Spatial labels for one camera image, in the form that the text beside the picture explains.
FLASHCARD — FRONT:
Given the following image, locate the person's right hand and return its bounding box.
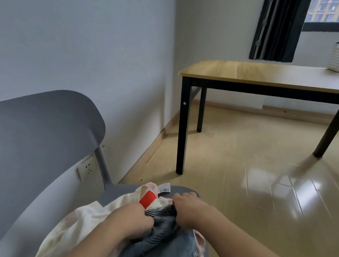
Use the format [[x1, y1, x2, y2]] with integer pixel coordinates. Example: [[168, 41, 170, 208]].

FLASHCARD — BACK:
[[168, 190, 222, 234]]

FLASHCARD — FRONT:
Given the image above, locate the person's left hand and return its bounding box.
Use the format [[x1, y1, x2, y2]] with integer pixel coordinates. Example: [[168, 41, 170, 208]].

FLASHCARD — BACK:
[[105, 200, 157, 244]]

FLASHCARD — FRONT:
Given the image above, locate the dark striped towel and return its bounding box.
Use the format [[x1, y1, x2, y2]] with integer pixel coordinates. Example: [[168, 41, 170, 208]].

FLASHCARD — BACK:
[[113, 201, 207, 257]]

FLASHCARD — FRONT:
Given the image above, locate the cream white garment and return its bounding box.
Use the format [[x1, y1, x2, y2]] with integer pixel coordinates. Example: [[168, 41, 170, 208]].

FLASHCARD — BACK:
[[34, 170, 176, 257]]

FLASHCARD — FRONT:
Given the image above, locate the person's left forearm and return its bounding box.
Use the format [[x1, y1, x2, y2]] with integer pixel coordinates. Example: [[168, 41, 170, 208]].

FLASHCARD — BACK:
[[56, 212, 132, 257]]

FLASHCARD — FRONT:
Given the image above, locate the person's right forearm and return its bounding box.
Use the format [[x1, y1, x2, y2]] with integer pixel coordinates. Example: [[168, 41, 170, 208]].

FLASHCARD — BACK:
[[195, 204, 330, 257]]

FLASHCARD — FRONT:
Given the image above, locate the grey plastic chair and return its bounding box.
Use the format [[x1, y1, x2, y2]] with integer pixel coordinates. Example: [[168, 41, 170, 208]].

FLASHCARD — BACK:
[[0, 83, 226, 257]]

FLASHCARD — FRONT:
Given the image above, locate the wooden table with black legs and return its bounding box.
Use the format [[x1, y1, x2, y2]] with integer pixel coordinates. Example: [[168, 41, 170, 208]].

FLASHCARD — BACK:
[[168, 52, 339, 192]]

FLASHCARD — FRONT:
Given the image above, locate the wide dark curtain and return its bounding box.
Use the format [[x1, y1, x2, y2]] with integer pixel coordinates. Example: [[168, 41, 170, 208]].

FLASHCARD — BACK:
[[248, 0, 313, 65]]

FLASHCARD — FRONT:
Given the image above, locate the white wall socket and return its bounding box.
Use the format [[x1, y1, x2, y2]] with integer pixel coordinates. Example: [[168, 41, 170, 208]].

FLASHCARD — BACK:
[[75, 153, 100, 183]]

